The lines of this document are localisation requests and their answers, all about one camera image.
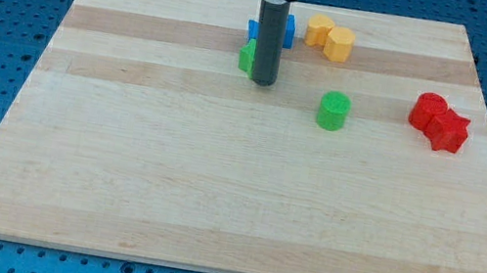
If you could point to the red star block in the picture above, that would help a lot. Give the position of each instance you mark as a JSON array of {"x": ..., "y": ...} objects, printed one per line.
[{"x": 447, "y": 131}]

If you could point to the yellow hexagon block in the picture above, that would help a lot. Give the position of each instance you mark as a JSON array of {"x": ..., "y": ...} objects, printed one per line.
[{"x": 339, "y": 44}]

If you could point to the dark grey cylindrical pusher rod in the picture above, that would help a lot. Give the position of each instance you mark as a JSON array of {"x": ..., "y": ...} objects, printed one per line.
[{"x": 272, "y": 29}]

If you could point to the blue block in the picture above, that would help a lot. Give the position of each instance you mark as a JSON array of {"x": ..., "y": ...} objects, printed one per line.
[{"x": 289, "y": 32}]

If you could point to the yellow heart block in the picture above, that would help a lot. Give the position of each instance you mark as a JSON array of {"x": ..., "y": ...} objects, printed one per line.
[{"x": 319, "y": 26}]

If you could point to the light wooden board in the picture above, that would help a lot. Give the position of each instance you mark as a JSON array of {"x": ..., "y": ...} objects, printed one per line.
[{"x": 136, "y": 136}]

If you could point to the red cylinder block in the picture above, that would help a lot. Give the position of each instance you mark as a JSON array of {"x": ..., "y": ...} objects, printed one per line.
[{"x": 426, "y": 108}]

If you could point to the green cylinder block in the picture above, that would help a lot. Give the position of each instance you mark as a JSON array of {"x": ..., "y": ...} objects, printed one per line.
[{"x": 333, "y": 110}]

